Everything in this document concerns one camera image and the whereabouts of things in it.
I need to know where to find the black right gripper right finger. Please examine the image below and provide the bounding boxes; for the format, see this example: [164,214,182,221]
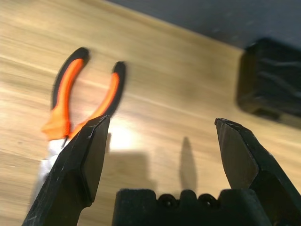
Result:
[214,117,301,226]

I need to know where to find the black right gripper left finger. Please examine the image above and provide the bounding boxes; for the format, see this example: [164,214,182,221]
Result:
[22,115,111,226]

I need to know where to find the orange black needle-nose pliers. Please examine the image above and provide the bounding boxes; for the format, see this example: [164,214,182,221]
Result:
[30,47,127,208]

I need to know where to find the black ribbed tool case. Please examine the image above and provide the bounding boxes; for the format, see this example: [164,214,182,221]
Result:
[236,37,301,123]

